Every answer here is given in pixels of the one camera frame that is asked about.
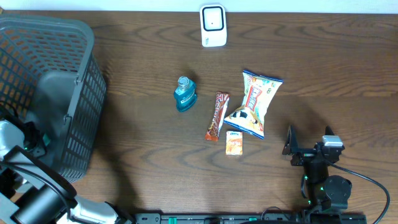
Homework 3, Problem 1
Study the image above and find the yellow snack bag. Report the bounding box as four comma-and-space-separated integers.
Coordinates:
224, 70, 284, 139

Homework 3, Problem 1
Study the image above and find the small orange juice carton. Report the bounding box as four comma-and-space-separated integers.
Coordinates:
225, 131, 243, 156

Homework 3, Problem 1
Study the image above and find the orange red snack bar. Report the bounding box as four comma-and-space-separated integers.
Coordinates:
205, 91, 229, 141

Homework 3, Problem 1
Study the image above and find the teal mouthwash bottle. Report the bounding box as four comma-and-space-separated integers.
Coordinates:
174, 76, 197, 112

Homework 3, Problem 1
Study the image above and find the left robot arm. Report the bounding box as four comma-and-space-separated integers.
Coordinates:
1, 120, 136, 223

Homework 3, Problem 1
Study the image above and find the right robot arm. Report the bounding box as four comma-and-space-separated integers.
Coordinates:
282, 126, 352, 212

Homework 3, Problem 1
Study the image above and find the white barcode scanner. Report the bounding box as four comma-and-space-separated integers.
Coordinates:
200, 4, 228, 47

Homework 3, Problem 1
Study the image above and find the grey plastic shopping basket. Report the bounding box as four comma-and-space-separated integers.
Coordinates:
1, 14, 106, 182

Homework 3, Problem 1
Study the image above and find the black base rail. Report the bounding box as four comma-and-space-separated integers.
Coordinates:
133, 207, 367, 224

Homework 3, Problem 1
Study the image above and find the left camera cable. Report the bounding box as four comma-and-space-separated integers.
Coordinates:
0, 102, 72, 215

